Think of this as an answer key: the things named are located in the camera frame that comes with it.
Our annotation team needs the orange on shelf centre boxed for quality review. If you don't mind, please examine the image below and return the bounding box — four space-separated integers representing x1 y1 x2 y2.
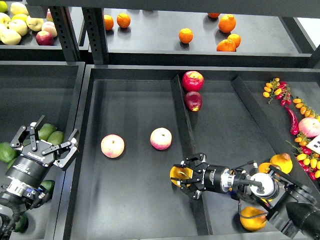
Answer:
178 28 194 44

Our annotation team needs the dark green avocado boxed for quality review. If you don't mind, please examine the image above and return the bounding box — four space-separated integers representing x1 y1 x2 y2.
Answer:
13 214 29 233
40 179 56 195

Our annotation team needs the light green avocado far left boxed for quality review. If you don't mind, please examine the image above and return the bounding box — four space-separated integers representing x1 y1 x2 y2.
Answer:
0 142 19 164

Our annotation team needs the light green avocado beside top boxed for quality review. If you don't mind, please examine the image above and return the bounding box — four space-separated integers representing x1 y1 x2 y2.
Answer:
47 130 65 146

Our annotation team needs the cherry tomato bunch upper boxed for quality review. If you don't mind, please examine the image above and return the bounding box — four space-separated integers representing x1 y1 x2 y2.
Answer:
262 77 292 106

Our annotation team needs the yellow pear with brown top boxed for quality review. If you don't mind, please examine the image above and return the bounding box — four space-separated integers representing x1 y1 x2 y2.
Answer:
269 153 293 174

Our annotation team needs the pink apple right tray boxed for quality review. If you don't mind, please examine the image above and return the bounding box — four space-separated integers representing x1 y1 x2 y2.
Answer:
298 117 320 138

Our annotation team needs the red apple on left shelf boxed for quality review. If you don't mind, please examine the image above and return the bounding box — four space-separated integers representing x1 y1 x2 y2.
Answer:
36 31 55 46

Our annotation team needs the white label card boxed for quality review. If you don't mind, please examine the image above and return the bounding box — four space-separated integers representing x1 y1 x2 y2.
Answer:
306 135 320 154

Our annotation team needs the pink apple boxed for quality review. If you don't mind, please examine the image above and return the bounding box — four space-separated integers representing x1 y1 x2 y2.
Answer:
150 127 172 151
100 134 125 159

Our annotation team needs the cherry tomato bunch lower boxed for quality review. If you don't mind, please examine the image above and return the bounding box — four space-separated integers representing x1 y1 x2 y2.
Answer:
286 133 320 181

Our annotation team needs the pale yellow apple middle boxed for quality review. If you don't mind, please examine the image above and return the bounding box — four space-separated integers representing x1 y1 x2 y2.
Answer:
8 19 28 37

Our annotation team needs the pale yellow apple front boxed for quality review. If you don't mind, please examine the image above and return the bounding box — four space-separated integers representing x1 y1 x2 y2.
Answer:
0 29 22 45

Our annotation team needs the black left tray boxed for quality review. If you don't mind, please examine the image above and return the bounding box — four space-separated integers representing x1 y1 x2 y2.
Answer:
0 61 85 240

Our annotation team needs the orange on shelf front right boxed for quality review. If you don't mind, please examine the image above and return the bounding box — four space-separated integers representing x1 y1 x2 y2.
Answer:
216 39 237 52

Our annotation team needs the pink peach on shelf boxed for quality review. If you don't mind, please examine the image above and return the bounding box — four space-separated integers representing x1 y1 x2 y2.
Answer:
41 21 58 38

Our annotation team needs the red chili pepper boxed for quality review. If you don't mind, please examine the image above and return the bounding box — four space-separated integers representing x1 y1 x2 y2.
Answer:
285 106 299 136

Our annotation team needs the black divided middle tray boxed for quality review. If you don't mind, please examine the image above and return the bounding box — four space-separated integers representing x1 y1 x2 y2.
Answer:
55 65 320 240

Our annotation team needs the pink apple centre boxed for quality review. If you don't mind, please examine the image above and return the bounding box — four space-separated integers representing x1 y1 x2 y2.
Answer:
150 127 172 151

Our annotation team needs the pale yellow apple with stem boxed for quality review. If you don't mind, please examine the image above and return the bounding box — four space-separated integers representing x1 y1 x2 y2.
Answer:
26 16 44 32

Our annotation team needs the yellow pear with stem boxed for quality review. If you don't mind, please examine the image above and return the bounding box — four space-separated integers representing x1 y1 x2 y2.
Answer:
258 162 279 174

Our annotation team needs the black shelf upright post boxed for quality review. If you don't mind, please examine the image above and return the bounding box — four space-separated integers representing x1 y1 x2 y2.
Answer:
49 6 81 62

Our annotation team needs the black upper shelf tray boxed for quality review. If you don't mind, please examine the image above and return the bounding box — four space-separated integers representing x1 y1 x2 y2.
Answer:
78 7 318 69

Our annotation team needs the orange on shelf far left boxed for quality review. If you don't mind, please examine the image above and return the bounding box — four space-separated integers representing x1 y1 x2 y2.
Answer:
103 14 114 31

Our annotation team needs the dark red apple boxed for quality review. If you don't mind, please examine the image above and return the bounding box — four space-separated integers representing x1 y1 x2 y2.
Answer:
184 91 203 112

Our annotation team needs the bright red apple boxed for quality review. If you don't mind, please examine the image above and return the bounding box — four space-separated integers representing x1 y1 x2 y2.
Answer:
182 70 204 92

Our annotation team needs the orange cherry tomato bunch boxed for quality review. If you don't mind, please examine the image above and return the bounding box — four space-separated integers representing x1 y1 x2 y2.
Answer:
293 97 320 121

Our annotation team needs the green avocado lower pile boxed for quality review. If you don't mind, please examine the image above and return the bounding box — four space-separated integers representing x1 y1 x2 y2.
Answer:
7 158 17 170

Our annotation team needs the large orange on shelf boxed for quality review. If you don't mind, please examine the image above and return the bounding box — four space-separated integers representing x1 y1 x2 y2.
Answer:
218 14 237 33

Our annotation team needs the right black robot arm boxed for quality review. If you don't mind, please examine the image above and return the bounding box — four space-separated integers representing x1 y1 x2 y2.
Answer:
169 153 320 240

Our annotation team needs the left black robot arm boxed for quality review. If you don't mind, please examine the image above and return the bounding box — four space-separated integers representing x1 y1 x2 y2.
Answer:
0 115 79 240

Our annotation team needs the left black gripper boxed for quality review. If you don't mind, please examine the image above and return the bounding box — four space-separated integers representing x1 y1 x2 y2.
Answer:
5 115 79 188

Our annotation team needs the pink apple left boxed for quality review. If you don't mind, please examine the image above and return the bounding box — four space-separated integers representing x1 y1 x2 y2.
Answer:
100 134 125 159

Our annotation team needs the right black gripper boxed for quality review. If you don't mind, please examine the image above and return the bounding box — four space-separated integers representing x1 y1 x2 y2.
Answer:
171 153 232 200

